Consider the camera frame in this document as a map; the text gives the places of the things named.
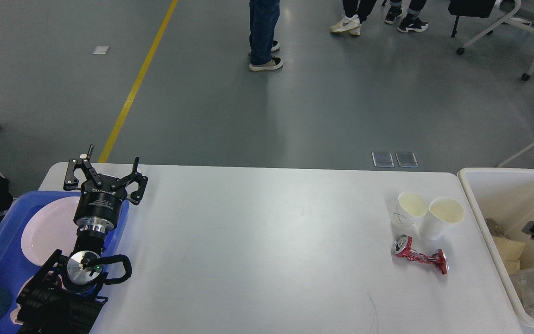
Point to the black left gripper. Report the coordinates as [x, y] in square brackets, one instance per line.
[98, 206]

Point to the brown paper bag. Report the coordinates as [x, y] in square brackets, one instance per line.
[510, 252]

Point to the pink plate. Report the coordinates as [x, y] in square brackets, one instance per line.
[49, 229]

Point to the small white cup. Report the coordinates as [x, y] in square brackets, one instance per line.
[410, 209]
[443, 214]

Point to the crushed red soda can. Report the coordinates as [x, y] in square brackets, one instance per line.
[402, 248]

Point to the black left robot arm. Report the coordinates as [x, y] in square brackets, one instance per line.
[63, 296]

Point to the cream plastic bin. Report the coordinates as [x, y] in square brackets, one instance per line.
[505, 195]

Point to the grey trash in bin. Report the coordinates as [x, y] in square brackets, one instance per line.
[494, 228]

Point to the blue plastic tray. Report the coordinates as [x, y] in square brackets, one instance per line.
[15, 269]

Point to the floor socket plate right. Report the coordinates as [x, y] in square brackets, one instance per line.
[406, 159]

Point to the floor socket plate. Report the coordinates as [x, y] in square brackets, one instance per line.
[406, 159]
[383, 159]

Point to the floor socket plate left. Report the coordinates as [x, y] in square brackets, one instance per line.
[383, 159]

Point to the person in blue jeans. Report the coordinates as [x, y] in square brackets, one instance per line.
[263, 16]

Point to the person in dark sneakers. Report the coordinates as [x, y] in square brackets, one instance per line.
[411, 22]

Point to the walking person in black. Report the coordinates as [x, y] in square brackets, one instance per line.
[355, 12]

